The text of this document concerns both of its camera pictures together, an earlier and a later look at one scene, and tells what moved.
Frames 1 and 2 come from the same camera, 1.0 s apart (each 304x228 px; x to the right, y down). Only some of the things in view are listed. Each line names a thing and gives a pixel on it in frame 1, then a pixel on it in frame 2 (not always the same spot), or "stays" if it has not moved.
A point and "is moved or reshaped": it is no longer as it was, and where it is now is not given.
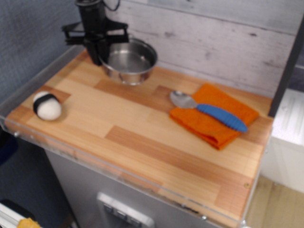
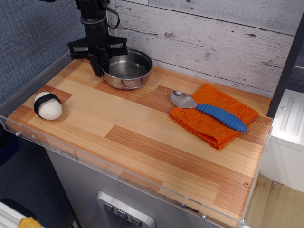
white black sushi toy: (46, 106) stays
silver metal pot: (131, 61) is moved or reshaped
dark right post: (284, 83) stays
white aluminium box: (284, 161) stays
